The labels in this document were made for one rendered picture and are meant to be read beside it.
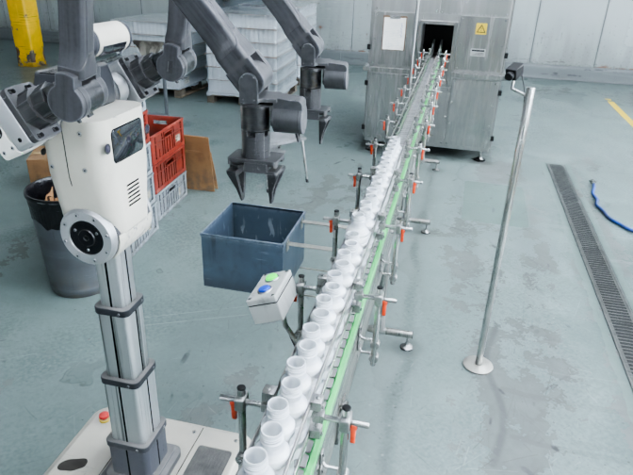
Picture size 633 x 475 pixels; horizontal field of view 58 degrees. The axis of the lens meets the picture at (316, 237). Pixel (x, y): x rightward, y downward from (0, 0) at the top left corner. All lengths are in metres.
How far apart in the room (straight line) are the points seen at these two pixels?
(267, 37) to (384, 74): 2.33
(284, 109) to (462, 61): 4.96
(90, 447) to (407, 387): 1.44
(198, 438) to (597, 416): 1.81
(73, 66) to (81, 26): 0.08
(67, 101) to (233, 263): 1.04
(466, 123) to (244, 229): 4.06
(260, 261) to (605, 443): 1.72
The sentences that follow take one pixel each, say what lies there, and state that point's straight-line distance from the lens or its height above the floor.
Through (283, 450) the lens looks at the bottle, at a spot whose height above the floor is 1.13.
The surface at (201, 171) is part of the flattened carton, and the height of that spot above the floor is 0.19.
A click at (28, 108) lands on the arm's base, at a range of 1.33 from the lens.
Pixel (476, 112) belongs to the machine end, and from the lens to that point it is 6.11.
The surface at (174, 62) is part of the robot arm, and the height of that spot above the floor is 1.59.
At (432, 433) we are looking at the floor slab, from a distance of 2.71.
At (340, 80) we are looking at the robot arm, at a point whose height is 1.57.
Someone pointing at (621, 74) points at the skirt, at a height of 0.16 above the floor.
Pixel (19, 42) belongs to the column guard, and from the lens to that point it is 11.51.
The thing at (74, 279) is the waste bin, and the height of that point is 0.14.
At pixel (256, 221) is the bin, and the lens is 2.36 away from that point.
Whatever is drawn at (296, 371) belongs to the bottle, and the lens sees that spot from 1.11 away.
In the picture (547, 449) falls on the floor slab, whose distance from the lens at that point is 2.80.
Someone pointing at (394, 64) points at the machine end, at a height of 0.92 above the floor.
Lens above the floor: 1.85
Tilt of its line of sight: 26 degrees down
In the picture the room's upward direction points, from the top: 2 degrees clockwise
